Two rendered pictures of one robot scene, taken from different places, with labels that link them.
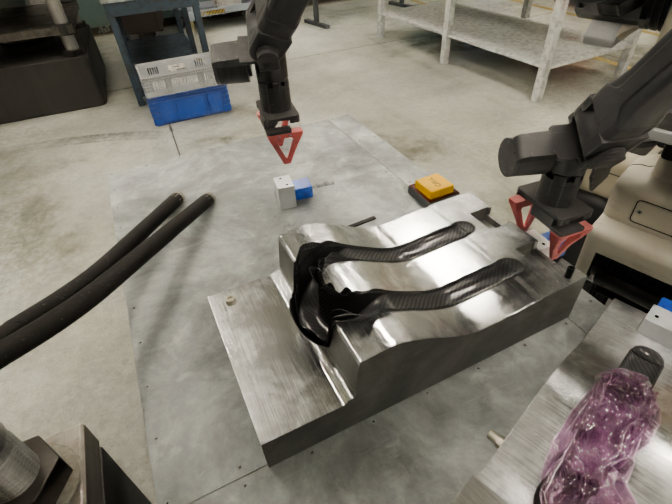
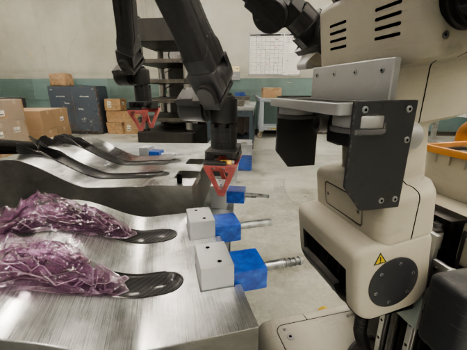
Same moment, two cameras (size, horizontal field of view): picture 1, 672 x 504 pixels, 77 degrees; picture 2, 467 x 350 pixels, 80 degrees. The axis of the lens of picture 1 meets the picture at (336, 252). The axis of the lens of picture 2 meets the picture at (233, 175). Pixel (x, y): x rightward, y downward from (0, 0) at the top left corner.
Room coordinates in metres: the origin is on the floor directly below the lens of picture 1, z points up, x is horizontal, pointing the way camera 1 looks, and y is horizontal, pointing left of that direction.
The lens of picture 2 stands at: (0.03, -0.64, 1.06)
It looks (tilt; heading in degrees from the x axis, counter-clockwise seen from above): 17 degrees down; 27
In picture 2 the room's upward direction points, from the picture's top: straight up
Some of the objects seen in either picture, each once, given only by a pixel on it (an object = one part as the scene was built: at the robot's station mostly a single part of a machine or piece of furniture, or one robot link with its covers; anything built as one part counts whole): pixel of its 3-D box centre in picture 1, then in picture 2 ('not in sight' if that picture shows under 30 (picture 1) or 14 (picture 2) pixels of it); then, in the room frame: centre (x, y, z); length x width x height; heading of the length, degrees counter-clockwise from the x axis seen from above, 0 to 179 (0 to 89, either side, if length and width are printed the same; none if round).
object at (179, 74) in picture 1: (181, 74); (230, 146); (3.43, 1.11, 0.28); 0.61 x 0.41 x 0.15; 111
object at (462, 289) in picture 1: (405, 266); (98, 155); (0.44, -0.10, 0.92); 0.35 x 0.16 x 0.09; 114
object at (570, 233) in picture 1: (555, 232); (222, 173); (0.54, -0.36, 0.88); 0.07 x 0.07 x 0.09; 19
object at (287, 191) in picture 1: (305, 187); (158, 154); (0.81, 0.06, 0.83); 0.13 x 0.05 x 0.05; 106
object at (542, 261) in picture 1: (536, 262); (187, 182); (0.48, -0.31, 0.87); 0.05 x 0.05 x 0.04; 24
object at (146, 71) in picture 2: (267, 64); (140, 77); (0.80, 0.10, 1.10); 0.07 x 0.06 x 0.07; 95
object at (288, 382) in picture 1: (390, 290); (96, 174); (0.45, -0.08, 0.87); 0.50 x 0.26 x 0.14; 114
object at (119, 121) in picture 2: not in sight; (124, 116); (5.05, 4.86, 0.42); 0.86 x 0.33 x 0.83; 111
